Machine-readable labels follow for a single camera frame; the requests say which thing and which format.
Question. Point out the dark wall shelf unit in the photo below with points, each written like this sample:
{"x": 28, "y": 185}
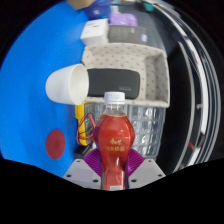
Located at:
{"x": 186, "y": 83}

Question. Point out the beige dotted storage basket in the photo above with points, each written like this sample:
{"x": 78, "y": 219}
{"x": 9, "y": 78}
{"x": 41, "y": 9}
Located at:
{"x": 126, "y": 56}

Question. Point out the black rounded case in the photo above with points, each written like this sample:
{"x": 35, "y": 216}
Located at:
{"x": 113, "y": 83}

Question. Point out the purple plastic bag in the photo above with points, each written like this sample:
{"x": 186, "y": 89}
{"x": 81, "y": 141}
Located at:
{"x": 123, "y": 20}

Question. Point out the white cup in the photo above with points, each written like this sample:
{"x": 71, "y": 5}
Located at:
{"x": 63, "y": 85}

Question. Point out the red drink bottle white cap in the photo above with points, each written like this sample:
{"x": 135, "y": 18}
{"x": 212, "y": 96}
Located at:
{"x": 115, "y": 133}

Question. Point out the dark grey box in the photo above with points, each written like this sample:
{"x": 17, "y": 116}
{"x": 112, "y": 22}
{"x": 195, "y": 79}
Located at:
{"x": 126, "y": 34}

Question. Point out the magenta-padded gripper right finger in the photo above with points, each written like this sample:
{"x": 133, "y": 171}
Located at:
{"x": 145, "y": 171}

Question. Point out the black flat box white label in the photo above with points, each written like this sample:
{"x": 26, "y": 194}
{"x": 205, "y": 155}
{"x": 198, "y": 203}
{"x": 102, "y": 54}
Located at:
{"x": 81, "y": 152}

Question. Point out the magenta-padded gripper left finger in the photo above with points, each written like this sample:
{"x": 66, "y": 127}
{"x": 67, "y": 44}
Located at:
{"x": 81, "y": 173}

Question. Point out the teal desk lamp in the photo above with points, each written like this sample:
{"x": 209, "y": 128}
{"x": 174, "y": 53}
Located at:
{"x": 149, "y": 6}

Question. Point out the yellow multimeter with red leads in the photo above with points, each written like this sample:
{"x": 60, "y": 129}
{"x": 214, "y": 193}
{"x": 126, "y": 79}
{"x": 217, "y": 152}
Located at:
{"x": 81, "y": 113}

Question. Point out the grey small-parts drawer cabinet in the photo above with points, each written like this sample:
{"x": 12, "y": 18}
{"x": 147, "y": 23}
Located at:
{"x": 96, "y": 107}
{"x": 150, "y": 126}

